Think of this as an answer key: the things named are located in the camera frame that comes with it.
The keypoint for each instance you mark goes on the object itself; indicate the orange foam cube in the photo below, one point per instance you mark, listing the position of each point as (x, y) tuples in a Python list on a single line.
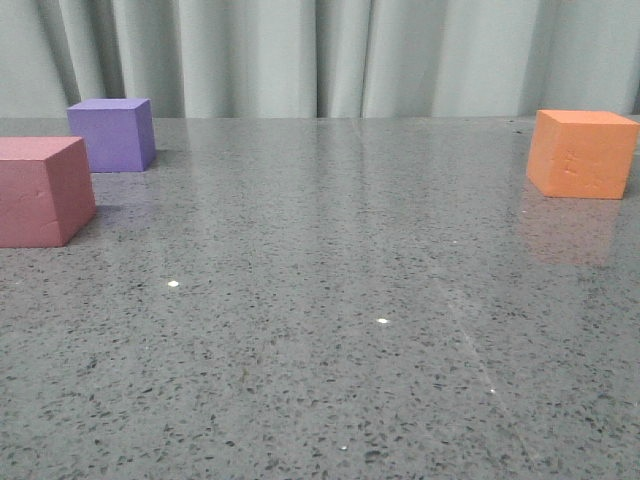
[(581, 154)]

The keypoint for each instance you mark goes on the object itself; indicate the purple foam cube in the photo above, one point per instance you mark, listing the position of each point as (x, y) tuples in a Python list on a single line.
[(118, 133)]

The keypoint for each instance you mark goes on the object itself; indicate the pink foam cube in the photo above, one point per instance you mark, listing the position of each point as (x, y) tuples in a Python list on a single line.
[(46, 190)]

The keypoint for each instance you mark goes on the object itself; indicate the grey-white curtain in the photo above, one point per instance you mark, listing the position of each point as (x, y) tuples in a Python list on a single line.
[(204, 59)]

